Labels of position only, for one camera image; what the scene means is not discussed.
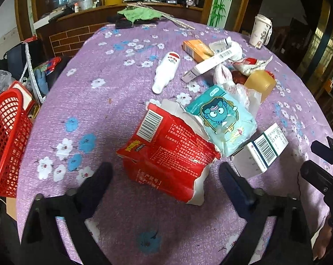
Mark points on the torn red cardboard box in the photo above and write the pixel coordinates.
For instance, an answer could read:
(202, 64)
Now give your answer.
(171, 152)

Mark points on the red plastic basket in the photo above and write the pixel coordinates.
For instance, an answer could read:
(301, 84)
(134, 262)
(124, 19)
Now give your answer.
(15, 128)

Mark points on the white red toothpaste tube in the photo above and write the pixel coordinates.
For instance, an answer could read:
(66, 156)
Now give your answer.
(165, 72)

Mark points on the black wallet on table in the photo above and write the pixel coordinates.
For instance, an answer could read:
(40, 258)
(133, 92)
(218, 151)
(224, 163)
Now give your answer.
(121, 22)

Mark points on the orange cardboard box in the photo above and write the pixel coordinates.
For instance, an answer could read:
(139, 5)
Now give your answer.
(197, 50)

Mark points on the person's right hand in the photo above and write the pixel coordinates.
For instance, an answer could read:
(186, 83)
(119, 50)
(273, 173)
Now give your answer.
(322, 242)

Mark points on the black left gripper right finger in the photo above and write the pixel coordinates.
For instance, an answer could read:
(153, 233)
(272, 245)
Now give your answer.
(290, 241)

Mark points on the white blue barcode box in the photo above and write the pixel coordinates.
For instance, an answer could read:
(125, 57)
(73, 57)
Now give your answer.
(258, 155)

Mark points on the long white toothpaste box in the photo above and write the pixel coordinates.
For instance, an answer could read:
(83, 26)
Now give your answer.
(204, 66)

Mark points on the white plastic bag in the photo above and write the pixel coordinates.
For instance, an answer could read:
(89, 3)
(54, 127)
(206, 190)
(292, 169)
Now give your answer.
(250, 99)

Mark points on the purple floral tablecloth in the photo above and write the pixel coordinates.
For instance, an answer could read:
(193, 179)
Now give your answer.
(96, 105)

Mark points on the teal cartoon tissue pack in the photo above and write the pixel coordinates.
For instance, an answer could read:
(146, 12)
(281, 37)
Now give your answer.
(228, 124)

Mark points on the wooden counter cabinet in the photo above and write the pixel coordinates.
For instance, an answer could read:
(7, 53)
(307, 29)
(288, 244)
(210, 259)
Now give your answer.
(66, 35)

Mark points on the bamboo painted pillar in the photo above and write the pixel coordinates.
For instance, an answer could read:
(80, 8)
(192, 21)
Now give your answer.
(219, 13)

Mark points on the red white snack wrapper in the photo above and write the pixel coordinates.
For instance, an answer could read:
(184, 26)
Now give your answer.
(249, 65)

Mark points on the yellow tin on counter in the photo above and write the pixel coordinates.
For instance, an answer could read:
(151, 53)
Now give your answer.
(112, 2)

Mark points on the green cloth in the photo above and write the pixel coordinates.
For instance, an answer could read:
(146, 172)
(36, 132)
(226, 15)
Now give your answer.
(133, 14)

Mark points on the yellow plastic container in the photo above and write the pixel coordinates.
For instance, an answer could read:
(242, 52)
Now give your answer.
(262, 81)

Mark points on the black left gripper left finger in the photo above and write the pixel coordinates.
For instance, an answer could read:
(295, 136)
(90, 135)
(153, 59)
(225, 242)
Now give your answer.
(41, 241)

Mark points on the white floral tumbler cup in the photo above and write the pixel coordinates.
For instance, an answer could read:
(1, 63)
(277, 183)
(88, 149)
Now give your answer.
(261, 32)

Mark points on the red white box on chair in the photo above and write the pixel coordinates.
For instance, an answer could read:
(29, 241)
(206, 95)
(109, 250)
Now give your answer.
(28, 100)

